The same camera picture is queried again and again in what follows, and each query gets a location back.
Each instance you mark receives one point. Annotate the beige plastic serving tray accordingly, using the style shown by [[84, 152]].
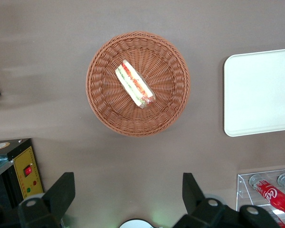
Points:
[[259, 92]]

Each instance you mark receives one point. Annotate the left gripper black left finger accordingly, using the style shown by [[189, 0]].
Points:
[[50, 204]]

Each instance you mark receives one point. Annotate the triangle sandwich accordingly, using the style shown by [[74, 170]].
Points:
[[133, 83]]

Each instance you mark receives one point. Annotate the black food warmer yellow panel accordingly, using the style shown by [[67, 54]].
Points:
[[28, 161]]

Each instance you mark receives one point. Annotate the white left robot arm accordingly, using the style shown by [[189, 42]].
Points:
[[136, 224]]

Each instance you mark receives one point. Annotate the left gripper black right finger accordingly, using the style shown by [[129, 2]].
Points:
[[204, 211]]

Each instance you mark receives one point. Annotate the round brown wicker basket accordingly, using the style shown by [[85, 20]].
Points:
[[156, 59]]

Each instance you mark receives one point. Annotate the clear acrylic bottle rack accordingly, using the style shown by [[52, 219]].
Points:
[[242, 190]]

